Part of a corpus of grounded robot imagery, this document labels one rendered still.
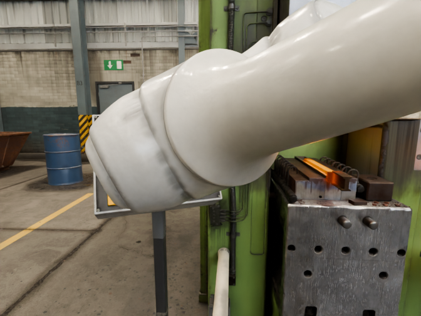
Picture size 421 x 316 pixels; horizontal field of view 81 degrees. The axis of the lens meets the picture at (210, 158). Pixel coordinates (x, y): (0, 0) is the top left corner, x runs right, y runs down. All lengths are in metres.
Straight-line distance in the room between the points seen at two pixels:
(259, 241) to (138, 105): 0.98
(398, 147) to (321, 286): 0.59
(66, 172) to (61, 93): 3.49
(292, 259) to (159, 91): 0.82
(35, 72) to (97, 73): 1.72
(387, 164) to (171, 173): 1.04
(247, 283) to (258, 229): 0.25
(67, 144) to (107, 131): 4.84
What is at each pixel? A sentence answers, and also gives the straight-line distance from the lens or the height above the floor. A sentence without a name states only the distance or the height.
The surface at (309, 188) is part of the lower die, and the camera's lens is 0.91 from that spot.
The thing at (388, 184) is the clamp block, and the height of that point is 0.97.
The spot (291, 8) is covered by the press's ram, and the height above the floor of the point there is 1.52.
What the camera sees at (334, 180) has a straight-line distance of 0.91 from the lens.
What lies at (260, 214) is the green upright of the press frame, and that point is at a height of 0.80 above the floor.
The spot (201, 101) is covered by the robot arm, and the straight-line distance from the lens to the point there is 0.16.
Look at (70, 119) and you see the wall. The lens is 7.99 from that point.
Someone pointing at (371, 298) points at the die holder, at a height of 0.60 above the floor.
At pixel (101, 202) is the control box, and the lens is 0.68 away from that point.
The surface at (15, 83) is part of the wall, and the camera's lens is 8.88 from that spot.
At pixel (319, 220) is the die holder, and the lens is 0.89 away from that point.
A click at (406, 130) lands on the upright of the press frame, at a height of 1.15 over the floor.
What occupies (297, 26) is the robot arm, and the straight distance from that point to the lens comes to 0.27.
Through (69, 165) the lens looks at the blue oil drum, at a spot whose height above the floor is 0.34.
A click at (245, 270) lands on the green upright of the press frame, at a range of 1.18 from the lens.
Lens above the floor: 1.19
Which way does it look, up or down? 9 degrees down
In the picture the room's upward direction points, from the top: straight up
